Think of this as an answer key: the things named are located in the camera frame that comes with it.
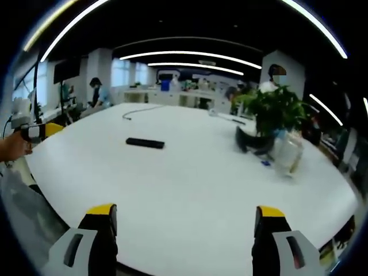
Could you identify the black wall screen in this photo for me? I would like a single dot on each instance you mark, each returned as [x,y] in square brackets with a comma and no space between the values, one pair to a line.
[66,72]

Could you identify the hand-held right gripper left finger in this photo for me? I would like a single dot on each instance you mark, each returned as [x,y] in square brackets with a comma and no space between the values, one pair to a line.
[97,247]

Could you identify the white cabinet counter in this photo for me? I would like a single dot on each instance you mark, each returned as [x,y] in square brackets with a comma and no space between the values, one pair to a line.
[172,97]

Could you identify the black remote control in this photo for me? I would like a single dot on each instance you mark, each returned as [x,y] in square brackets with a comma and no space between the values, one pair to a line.
[145,143]

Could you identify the black plant holder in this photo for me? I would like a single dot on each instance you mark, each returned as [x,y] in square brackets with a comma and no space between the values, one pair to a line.
[253,142]

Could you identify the black pen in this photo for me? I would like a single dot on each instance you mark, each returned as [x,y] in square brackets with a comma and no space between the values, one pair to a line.
[238,121]

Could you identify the green leafy plant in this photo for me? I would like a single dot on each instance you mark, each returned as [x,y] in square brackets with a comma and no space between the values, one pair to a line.
[276,110]

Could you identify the ceiling light strips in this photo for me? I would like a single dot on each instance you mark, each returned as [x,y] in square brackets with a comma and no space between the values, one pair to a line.
[189,53]

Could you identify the small blue object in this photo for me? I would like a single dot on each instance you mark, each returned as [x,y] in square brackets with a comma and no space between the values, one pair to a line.
[266,163]

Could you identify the blue bin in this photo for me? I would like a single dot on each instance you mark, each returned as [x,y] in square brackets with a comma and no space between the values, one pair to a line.
[165,85]

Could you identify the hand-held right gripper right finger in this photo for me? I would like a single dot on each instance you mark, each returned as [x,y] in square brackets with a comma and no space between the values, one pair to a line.
[268,250]

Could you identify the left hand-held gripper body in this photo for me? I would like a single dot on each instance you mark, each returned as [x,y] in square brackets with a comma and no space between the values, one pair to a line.
[20,112]

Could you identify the person's left hand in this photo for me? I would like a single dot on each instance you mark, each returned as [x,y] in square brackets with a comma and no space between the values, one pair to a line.
[13,148]

